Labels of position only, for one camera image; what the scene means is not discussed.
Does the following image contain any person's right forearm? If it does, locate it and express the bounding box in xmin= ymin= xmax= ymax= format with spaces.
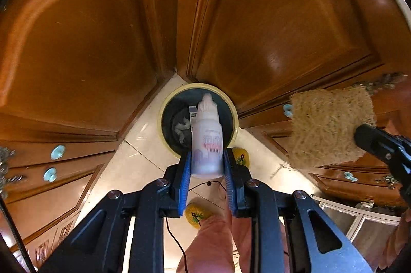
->
xmin=366 ymin=206 xmax=411 ymax=272

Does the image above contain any crumpled white paper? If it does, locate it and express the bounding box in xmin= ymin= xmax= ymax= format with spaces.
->
xmin=172 ymin=117 xmax=193 ymax=145

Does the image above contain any round yellow-rimmed waste bin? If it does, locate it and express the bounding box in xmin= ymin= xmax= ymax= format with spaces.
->
xmin=158 ymin=83 xmax=240 ymax=161

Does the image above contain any beige loofah sponge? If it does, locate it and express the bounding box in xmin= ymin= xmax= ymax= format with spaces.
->
xmin=289 ymin=86 xmax=377 ymax=171

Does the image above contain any ornate metal drawer handle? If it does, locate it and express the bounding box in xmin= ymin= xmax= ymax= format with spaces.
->
xmin=0 ymin=146 xmax=16 ymax=162
xmin=360 ymin=72 xmax=408 ymax=94
xmin=382 ymin=175 xmax=402 ymax=188
xmin=0 ymin=173 xmax=26 ymax=184

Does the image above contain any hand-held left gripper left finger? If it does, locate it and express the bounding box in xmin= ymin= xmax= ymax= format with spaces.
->
xmin=39 ymin=149 xmax=193 ymax=273

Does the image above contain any thick black cable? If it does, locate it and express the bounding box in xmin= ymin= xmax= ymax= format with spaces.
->
xmin=0 ymin=193 xmax=36 ymax=273

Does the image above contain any white plastic squeeze bottle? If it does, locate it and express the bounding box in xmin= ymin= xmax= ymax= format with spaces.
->
xmin=191 ymin=93 xmax=224 ymax=179

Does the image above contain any person's right leg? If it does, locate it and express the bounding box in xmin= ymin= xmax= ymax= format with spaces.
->
xmin=221 ymin=186 xmax=289 ymax=273

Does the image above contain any wooden cabinet door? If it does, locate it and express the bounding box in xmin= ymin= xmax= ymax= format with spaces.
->
xmin=178 ymin=0 xmax=411 ymax=120
xmin=0 ymin=0 xmax=181 ymax=145

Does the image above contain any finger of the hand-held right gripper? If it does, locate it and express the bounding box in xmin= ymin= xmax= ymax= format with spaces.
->
xmin=354 ymin=124 xmax=411 ymax=206

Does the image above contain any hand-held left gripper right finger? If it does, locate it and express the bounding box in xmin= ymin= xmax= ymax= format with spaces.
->
xmin=223 ymin=148 xmax=375 ymax=273

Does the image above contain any white-framed glass cabinet door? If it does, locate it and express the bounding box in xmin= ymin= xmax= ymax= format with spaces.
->
xmin=311 ymin=194 xmax=406 ymax=243

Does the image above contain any person's leg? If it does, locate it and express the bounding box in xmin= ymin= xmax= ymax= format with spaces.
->
xmin=221 ymin=186 xmax=289 ymax=273
xmin=176 ymin=214 xmax=236 ymax=273

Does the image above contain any small white carton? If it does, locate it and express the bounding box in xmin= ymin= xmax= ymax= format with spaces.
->
xmin=188 ymin=105 xmax=197 ymax=132

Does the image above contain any person's left leg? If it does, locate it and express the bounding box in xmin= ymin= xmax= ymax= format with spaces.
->
xmin=176 ymin=214 xmax=236 ymax=273

